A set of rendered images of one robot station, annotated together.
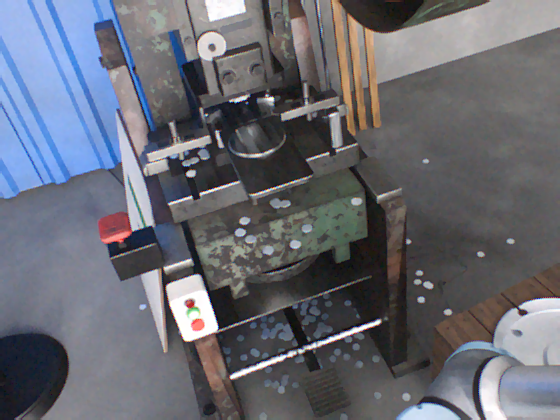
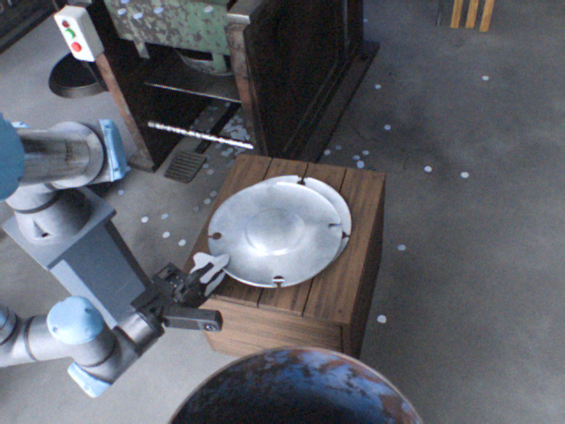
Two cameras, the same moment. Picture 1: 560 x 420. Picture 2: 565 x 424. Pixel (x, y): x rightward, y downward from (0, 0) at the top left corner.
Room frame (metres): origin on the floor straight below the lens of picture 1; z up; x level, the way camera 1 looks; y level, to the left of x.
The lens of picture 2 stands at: (0.21, -1.02, 1.24)
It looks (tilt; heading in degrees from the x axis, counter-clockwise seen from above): 51 degrees down; 44
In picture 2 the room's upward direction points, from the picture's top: 11 degrees counter-clockwise
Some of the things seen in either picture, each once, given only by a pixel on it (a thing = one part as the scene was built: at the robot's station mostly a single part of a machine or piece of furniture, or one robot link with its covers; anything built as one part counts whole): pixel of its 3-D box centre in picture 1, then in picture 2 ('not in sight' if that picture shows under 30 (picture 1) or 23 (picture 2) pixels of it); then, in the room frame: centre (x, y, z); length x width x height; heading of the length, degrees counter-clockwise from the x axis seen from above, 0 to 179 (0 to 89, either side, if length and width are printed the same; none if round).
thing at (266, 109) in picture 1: (243, 120); not in sight; (1.19, 0.05, 0.76); 0.15 x 0.09 x 0.05; 102
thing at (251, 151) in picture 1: (268, 174); not in sight; (1.02, 0.02, 0.72); 0.25 x 0.14 x 0.14; 12
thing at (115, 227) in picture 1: (119, 237); not in sight; (0.90, 0.33, 0.72); 0.07 x 0.06 x 0.08; 12
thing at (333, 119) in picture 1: (333, 126); not in sight; (1.10, -0.15, 0.75); 0.03 x 0.03 x 0.10; 12
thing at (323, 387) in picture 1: (295, 325); (222, 122); (1.06, 0.03, 0.14); 0.59 x 0.10 x 0.05; 12
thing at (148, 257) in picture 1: (144, 270); not in sight; (0.90, 0.31, 0.62); 0.10 x 0.06 x 0.20; 102
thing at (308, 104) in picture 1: (310, 99); not in sight; (1.22, -0.11, 0.76); 0.17 x 0.06 x 0.10; 102
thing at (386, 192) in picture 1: (336, 158); (319, 3); (1.38, -0.18, 0.45); 0.92 x 0.12 x 0.90; 12
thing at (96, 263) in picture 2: not in sight; (99, 271); (0.40, -0.14, 0.23); 0.19 x 0.19 x 0.45; 86
